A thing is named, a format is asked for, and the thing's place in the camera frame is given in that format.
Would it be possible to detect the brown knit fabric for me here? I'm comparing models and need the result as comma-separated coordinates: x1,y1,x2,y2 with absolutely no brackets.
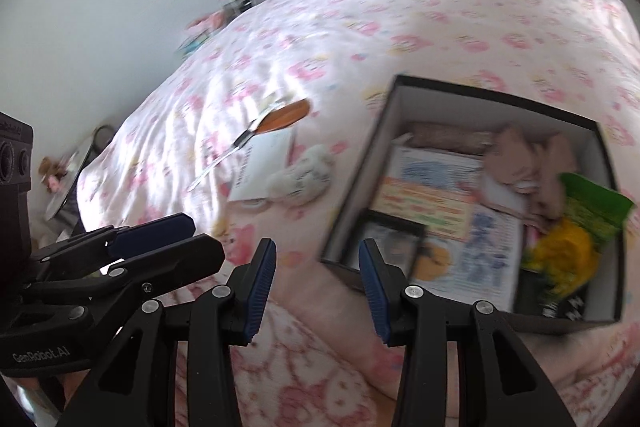
405,121,496,155

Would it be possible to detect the green packet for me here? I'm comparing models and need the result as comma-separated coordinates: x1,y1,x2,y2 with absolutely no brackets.
557,172,635,253

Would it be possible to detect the black picture frame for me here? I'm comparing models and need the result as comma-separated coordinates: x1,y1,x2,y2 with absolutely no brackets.
357,212,428,280

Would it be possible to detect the pink printed blanket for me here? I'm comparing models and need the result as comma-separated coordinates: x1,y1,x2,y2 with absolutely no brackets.
75,0,640,427

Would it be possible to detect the yellow crinkled item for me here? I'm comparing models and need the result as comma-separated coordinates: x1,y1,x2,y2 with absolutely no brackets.
520,217,601,303

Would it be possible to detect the beige cloth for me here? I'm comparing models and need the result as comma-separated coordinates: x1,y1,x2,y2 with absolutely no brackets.
482,124,578,220

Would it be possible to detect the white smartwatch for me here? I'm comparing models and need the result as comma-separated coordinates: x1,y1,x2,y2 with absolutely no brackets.
187,127,261,192

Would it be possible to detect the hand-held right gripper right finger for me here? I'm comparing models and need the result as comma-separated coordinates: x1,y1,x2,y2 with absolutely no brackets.
357,238,581,427

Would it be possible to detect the black cardboard box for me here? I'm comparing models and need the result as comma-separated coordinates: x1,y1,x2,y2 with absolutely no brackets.
320,74,628,333

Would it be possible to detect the white paper card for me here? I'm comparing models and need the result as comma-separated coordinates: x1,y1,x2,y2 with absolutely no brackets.
227,129,296,202

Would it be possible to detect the small white plush toy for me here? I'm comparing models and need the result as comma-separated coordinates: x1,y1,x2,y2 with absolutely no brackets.
267,144,336,208

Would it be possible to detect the white sheet with blue figures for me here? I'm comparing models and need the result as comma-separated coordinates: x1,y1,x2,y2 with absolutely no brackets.
415,207,523,313

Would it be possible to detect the black packet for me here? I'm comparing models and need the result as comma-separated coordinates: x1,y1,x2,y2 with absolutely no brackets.
512,267,608,323

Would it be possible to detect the orange and green printed card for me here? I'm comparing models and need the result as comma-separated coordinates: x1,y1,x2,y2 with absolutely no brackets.
370,177,476,243

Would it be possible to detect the small brown plush toy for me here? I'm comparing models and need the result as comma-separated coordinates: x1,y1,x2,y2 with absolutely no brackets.
40,157,73,192

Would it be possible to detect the blue and white printed card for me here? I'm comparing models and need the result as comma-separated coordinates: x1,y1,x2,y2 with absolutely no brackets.
387,147,483,198

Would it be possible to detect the pile of pink things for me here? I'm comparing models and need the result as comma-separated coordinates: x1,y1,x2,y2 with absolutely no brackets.
175,9,236,58

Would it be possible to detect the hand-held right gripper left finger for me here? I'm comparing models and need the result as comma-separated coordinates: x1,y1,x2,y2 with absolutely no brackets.
57,238,278,427

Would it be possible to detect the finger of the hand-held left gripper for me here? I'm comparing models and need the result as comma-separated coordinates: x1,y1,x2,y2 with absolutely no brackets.
22,234,226,313
32,214,196,275

